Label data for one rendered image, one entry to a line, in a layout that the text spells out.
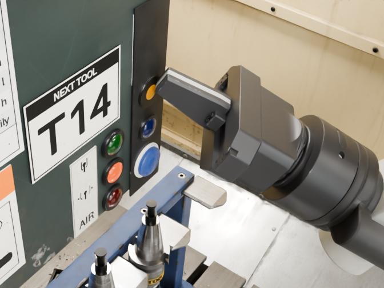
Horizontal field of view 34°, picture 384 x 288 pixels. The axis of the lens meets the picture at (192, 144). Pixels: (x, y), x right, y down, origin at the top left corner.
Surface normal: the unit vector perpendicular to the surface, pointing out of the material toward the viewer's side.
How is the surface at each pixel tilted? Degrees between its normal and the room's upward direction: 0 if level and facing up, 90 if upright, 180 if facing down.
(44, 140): 90
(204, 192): 0
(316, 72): 90
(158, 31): 90
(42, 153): 90
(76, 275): 0
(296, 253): 24
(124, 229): 0
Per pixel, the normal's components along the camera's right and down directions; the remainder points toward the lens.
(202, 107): -0.07, 0.66
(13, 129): 0.82, 0.43
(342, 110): -0.56, 0.51
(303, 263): -0.15, -0.47
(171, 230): 0.08, -0.75
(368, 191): 0.37, 0.02
